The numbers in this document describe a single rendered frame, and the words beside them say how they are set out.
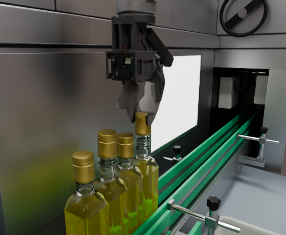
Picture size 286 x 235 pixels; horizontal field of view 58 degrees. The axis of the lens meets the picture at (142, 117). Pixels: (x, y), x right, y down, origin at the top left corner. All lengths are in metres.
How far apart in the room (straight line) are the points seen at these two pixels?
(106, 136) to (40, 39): 0.21
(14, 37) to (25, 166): 0.23
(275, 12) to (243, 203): 0.84
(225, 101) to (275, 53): 0.38
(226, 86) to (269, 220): 0.76
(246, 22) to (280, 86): 0.34
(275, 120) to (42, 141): 1.11
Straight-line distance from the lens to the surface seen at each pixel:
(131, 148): 0.51
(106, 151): 0.45
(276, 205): 1.15
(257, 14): 1.37
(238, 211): 1.06
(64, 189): 0.60
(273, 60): 1.35
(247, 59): 1.37
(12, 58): 0.48
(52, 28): 0.54
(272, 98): 1.36
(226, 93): 1.53
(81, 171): 0.42
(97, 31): 0.62
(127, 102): 0.54
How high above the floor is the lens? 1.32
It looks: 15 degrees down
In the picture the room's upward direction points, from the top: straight up
